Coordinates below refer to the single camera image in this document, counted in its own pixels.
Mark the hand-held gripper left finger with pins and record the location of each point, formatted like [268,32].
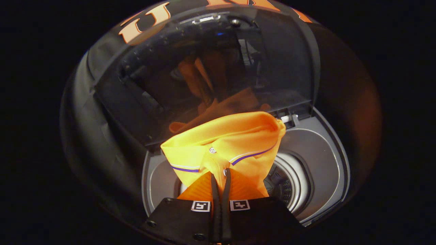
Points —
[215,194]

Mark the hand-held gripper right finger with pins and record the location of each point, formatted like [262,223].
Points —
[226,194]

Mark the yellow polo shirt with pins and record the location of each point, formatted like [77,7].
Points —
[238,136]

